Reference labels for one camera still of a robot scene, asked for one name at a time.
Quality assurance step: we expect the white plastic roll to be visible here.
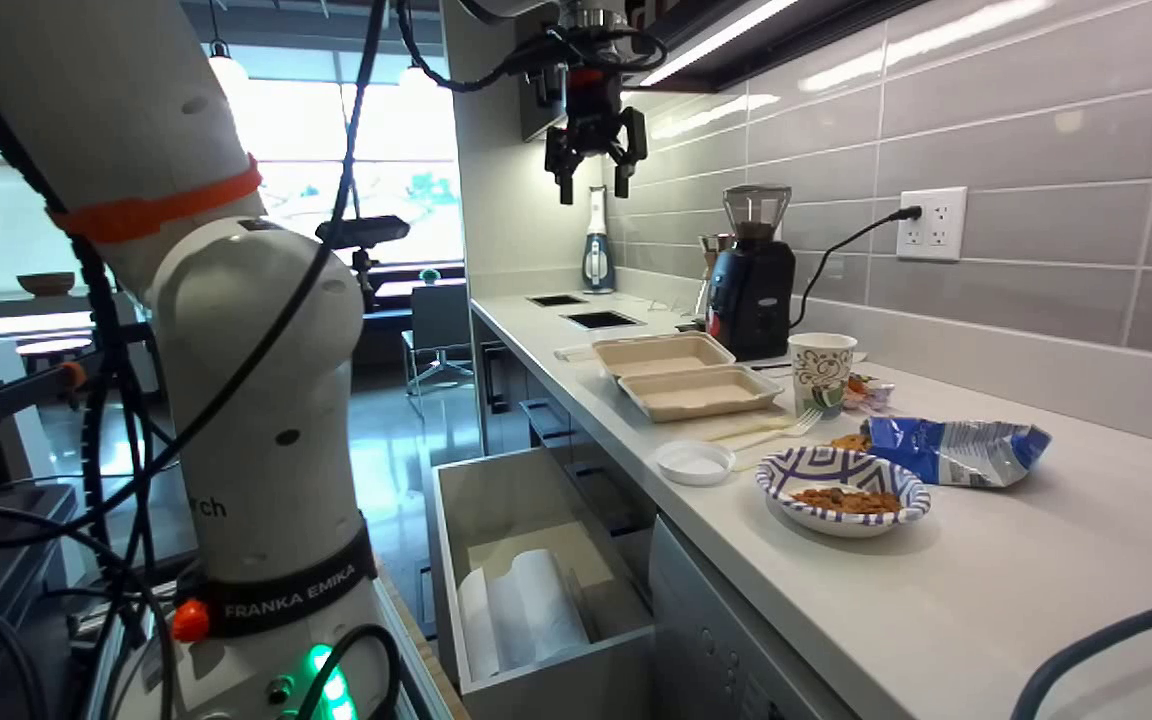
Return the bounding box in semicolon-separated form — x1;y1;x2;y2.
457;546;593;682

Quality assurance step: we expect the patterned paper cup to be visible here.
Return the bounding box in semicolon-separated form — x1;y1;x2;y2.
789;329;864;418

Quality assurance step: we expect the blue patterned paper bowl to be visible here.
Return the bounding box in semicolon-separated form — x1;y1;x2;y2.
758;445;937;541

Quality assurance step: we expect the grey office chair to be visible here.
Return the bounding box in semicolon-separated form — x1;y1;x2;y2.
399;281;475;395

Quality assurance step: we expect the grey dishwasher front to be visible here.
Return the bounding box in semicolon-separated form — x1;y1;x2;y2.
646;516;861;720

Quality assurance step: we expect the blue white snack bag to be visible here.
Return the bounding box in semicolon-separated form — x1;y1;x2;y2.
861;411;1055;491

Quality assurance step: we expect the grey blue cable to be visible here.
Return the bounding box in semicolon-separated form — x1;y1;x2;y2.
1008;590;1152;720

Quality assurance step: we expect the pile of brown cookie pieces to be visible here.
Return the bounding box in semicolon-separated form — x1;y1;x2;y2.
792;482;903;521

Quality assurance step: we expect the open grey drawer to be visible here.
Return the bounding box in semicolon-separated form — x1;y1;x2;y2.
428;445;660;720

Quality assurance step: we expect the white wall power outlet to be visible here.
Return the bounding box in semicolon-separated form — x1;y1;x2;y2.
892;184;973;264

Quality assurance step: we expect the dark upper cabinet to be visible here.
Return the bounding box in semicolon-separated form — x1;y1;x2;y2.
629;0;932;94

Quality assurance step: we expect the beige clamshell takeout container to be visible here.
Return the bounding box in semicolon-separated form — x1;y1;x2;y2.
590;329;785;426

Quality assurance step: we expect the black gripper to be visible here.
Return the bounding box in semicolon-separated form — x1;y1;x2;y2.
544;63;654;208

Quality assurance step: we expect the black coffee grinder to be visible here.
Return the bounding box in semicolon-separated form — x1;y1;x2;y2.
706;179;800;365

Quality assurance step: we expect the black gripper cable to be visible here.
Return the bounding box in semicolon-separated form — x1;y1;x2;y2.
391;0;669;94

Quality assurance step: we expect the black grinder power cord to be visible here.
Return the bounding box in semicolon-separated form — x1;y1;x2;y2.
789;200;928;331

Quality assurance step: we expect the wide orange strap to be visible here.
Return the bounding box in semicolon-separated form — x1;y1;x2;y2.
53;154;269;248

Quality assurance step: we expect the clear soap bottle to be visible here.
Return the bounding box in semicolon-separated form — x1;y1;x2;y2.
582;179;619;294

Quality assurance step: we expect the dark round bowl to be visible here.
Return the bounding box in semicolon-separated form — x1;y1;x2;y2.
14;268;81;299

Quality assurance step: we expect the long black robot cable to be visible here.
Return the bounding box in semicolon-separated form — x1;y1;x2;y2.
0;0;391;551

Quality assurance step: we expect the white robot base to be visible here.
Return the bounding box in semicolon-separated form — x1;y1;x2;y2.
91;590;441;720

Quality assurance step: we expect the black corrugated cable conduit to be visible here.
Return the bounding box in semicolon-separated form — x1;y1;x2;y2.
0;25;162;720

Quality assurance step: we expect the small orange blue snack wrapper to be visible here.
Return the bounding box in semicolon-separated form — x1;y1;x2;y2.
843;371;898;417

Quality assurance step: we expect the black camera on tripod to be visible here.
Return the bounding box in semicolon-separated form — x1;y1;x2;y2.
314;210;413;313

